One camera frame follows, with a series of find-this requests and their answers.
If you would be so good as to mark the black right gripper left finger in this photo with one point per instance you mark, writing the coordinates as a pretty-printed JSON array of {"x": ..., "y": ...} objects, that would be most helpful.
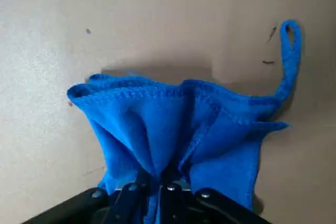
[{"x": 123, "y": 205}]

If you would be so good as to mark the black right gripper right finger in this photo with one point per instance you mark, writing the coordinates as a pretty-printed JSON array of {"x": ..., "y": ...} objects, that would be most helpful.
[{"x": 173, "y": 205}]

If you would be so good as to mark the blue dishcloth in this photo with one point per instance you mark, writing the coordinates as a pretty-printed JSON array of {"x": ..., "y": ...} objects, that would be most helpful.
[{"x": 157, "y": 119}]

